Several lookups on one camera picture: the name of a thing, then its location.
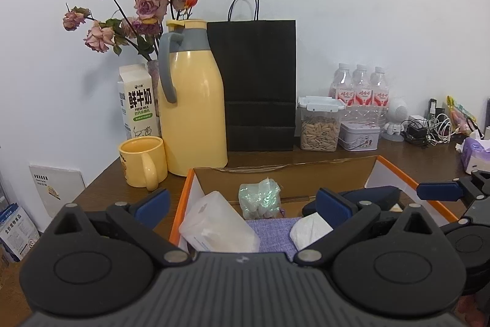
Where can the black power adapter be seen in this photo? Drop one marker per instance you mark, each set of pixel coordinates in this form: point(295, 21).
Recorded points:
point(431, 106)

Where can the pale printed tin box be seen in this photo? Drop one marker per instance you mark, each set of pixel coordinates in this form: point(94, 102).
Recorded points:
point(358, 139)

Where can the clear plastic packet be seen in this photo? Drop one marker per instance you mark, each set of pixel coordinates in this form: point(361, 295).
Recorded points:
point(218, 223)

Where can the white cloth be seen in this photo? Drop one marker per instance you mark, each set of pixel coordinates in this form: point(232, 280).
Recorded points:
point(306, 231)

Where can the purple tissue pack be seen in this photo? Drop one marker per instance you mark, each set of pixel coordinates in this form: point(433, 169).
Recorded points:
point(474, 154)

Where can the glass flower vase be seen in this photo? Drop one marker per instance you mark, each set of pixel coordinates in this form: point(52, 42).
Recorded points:
point(153, 74)

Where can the blue white box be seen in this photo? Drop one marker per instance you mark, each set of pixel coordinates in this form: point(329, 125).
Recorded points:
point(15, 231)

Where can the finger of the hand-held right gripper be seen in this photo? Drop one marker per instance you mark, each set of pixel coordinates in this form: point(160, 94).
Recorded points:
point(440, 191)

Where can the white milk carton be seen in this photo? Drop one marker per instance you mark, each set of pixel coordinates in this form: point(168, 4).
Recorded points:
point(139, 108)

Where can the black paper bag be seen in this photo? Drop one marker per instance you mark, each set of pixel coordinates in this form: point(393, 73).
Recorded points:
point(260, 82)

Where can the dark zip case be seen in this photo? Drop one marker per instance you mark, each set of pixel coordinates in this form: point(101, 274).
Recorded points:
point(379, 196)

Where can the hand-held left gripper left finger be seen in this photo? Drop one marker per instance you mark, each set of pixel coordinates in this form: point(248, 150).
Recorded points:
point(155, 206)

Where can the purple knitted pouch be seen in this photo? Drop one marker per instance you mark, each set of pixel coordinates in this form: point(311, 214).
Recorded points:
point(275, 235)

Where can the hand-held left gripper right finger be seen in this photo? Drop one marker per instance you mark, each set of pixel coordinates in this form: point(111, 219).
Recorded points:
point(331, 206)

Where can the yellow thermos jug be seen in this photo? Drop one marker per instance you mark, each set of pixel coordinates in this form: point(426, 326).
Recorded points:
point(191, 112)

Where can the iridescent plastic bag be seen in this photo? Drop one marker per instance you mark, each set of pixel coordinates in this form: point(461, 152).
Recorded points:
point(258, 198)

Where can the pink clothing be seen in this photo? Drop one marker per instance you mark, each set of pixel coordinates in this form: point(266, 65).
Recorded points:
point(469, 311)

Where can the white robot figure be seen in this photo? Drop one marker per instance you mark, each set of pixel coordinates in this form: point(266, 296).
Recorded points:
point(398, 108)

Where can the clear seed container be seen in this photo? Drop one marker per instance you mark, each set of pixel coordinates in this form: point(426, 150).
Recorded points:
point(319, 131)

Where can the yellow mug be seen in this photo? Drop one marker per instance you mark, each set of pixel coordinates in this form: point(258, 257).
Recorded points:
point(137, 162)

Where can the red orange cardboard box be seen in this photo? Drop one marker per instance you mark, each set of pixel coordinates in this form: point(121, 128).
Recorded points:
point(325, 177)

